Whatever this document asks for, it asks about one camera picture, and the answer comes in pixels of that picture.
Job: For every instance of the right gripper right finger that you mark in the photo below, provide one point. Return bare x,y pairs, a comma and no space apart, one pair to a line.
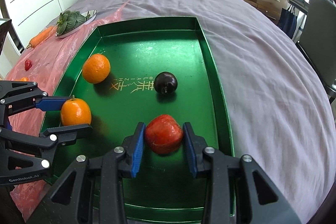
234,184

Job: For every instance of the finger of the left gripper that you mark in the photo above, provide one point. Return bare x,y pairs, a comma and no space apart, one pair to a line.
20,96
55,137

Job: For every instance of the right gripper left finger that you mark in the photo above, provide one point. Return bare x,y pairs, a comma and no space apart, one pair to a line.
71,198

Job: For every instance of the smooth orange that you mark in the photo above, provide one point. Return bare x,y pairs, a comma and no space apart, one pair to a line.
75,111

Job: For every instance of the large wrinkled orange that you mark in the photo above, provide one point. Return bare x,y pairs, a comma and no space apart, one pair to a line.
96,69

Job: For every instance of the red fruit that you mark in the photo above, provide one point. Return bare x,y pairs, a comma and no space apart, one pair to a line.
28,64
163,135

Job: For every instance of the green metal tray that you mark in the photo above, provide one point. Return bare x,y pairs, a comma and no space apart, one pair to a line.
164,190

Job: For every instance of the dark purple plum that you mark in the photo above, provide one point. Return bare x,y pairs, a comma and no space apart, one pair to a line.
165,83

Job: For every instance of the pink plastic sheet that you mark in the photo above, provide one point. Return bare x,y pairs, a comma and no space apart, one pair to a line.
50,59

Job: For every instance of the orange carrot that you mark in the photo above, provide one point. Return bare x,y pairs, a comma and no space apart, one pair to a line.
40,37

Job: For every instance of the green leafy vegetable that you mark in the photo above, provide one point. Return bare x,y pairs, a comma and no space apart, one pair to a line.
69,20

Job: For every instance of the silver oval plate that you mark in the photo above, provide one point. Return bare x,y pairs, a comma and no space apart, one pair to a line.
92,13

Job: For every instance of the grey office chair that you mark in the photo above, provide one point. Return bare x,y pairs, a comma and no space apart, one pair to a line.
317,42

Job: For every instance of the blue bag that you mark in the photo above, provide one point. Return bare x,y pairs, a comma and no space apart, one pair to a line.
288,21

